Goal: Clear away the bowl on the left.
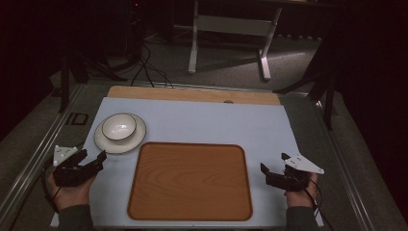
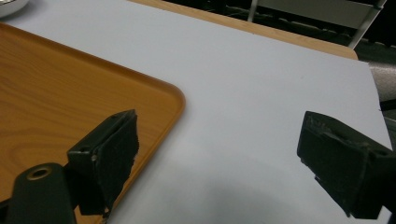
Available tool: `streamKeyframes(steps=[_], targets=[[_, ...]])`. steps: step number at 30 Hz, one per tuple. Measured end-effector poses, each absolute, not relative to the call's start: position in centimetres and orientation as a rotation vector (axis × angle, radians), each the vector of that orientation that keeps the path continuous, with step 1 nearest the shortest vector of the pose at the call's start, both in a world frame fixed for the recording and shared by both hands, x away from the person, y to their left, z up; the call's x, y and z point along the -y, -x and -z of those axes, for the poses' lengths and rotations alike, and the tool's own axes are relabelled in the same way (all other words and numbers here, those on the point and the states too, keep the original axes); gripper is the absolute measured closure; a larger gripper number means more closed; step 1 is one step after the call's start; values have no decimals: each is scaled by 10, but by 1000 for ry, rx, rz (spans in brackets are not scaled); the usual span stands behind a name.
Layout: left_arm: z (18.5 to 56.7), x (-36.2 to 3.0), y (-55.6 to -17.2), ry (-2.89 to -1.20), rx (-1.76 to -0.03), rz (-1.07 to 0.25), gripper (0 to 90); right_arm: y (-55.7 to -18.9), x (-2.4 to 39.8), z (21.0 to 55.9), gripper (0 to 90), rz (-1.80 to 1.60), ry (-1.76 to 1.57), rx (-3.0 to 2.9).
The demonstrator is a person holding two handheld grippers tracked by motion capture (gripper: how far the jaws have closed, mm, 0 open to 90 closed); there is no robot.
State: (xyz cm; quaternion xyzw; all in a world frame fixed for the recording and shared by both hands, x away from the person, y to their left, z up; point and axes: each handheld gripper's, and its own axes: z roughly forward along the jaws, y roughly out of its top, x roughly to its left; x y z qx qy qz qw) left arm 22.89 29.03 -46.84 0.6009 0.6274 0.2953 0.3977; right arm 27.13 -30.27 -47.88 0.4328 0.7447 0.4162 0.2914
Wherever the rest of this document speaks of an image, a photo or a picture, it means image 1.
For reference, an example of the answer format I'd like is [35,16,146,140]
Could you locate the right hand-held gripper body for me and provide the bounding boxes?
[265,152,325,193]

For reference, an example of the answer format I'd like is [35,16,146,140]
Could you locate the black stand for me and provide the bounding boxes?
[273,30,339,131]
[58,52,129,114]

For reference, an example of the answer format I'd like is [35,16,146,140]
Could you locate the light blue table mat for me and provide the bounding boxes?
[50,96,324,229]

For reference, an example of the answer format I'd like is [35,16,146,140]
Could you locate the dark floor socket plate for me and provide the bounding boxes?
[64,112,89,127]

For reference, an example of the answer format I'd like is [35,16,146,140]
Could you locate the white metal desk frame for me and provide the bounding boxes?
[187,0,283,82]

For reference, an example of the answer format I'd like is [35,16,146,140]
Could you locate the person's left hand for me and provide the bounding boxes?
[45,168,97,214]

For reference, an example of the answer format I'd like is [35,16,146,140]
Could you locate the metal floor rail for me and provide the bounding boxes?
[315,100,375,231]
[0,84,86,223]

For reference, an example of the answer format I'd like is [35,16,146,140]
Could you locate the black floor cables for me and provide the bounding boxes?
[129,41,176,90]

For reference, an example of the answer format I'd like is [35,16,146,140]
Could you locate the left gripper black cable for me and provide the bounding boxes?
[40,141,87,215]

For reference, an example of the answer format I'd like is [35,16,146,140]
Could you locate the person's right hand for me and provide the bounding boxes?
[283,172,320,210]

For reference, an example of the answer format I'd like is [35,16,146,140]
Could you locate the white ceramic plate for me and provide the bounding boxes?
[93,113,147,155]

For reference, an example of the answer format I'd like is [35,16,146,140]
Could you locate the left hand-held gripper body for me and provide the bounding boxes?
[52,144,99,189]

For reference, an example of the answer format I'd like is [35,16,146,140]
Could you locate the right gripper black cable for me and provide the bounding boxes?
[301,177,335,231]

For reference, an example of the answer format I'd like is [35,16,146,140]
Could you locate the brown wooden tray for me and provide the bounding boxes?
[126,141,254,222]

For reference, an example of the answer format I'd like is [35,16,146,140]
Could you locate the white ceramic bowl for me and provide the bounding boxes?
[101,113,138,142]

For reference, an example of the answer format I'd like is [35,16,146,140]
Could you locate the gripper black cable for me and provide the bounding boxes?
[301,177,335,231]
[40,141,87,215]

